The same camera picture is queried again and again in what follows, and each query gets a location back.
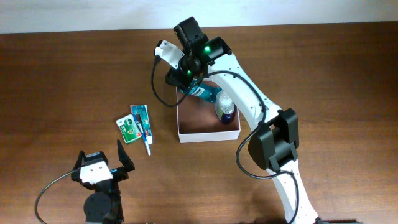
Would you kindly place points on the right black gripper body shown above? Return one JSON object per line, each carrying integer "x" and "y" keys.
{"x": 185, "y": 71}

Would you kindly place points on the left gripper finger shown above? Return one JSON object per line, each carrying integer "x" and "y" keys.
{"x": 80, "y": 161}
{"x": 124, "y": 158}

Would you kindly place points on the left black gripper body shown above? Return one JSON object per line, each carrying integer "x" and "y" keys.
{"x": 119, "y": 174}

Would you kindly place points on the blue mouthwash bottle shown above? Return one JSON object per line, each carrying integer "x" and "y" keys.
{"x": 205, "y": 92}

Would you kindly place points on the clear pump sanitizer bottle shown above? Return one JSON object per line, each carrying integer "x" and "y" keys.
{"x": 224, "y": 107}

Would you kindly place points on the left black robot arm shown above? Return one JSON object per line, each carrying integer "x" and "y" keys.
{"x": 104, "y": 205}

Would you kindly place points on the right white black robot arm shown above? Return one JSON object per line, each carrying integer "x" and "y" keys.
{"x": 274, "y": 137}

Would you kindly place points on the green Dettol soap box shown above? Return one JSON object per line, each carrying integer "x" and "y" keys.
{"x": 129, "y": 129}

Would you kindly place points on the white open cardboard box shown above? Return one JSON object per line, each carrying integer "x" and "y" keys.
{"x": 197, "y": 121}

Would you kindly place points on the teal toothpaste tube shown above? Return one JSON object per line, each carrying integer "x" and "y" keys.
{"x": 143, "y": 113}

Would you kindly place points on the blue white toothbrush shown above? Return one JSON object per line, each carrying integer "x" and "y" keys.
{"x": 137, "y": 120}

